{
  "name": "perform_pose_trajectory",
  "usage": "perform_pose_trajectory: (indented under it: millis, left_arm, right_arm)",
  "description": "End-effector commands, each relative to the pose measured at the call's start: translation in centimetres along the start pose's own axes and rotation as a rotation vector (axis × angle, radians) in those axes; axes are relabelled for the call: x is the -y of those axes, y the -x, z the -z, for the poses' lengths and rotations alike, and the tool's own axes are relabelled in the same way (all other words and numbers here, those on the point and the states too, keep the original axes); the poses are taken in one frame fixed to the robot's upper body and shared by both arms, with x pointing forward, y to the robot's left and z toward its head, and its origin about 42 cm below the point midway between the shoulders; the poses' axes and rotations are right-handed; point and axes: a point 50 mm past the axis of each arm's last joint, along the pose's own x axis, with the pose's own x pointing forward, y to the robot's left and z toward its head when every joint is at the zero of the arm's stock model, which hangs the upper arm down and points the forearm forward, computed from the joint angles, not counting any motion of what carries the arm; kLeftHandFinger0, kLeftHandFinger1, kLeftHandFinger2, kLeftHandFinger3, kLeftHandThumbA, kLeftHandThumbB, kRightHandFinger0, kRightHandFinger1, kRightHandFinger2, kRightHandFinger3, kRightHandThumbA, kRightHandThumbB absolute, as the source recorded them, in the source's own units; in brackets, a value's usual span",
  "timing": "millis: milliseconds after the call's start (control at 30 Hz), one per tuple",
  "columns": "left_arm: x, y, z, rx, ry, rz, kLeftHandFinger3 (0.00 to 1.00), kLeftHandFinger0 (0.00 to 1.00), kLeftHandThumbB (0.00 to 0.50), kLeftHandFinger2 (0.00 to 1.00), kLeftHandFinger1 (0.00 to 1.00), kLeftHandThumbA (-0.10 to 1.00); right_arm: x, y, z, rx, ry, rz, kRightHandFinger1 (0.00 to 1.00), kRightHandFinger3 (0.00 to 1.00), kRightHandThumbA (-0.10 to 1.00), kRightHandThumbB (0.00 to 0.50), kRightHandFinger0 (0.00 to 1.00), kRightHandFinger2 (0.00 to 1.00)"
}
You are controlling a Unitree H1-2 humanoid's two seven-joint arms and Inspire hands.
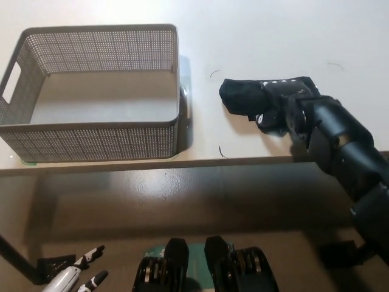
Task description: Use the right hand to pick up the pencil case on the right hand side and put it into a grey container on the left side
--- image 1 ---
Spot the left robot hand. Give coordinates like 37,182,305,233
42,245,109,292

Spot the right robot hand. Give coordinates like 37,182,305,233
254,78,320,136

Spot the black table foot plate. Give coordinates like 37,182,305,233
36,254,77,285
322,240,365,270

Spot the black table leg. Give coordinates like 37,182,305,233
0,234,40,285

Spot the grey perforated plastic basket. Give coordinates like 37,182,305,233
0,23,190,164

